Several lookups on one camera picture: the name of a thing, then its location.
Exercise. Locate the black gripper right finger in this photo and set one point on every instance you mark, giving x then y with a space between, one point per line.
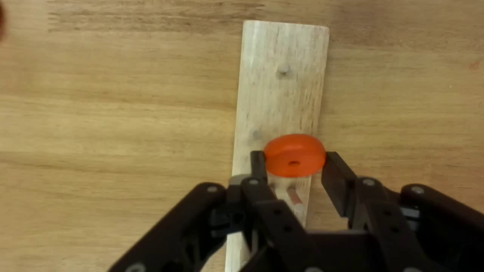
372 206

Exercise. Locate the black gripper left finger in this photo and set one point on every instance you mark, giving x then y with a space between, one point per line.
262 202

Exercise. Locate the orange disk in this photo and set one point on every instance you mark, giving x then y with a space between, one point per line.
281 152
0 23

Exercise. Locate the wooden peg base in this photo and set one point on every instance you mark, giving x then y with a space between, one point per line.
281 76

